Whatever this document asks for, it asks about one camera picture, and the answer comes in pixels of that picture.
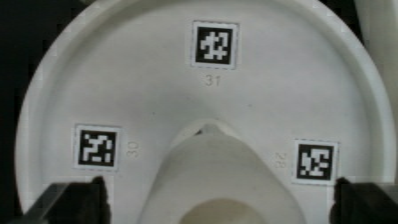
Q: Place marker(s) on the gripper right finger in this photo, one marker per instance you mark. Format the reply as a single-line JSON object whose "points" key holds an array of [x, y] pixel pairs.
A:
{"points": [[365, 203]]}

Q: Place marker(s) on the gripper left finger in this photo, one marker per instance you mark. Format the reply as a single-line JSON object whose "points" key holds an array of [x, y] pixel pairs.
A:
{"points": [[71, 204]]}

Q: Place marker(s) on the white cylindrical table leg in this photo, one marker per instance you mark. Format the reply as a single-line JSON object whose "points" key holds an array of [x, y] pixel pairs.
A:
{"points": [[215, 187]]}

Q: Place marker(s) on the white round table top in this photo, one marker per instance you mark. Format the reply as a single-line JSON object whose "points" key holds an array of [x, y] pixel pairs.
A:
{"points": [[167, 63]]}

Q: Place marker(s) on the white right fence bar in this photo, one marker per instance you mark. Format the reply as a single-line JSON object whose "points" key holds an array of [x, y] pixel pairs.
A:
{"points": [[379, 25]]}

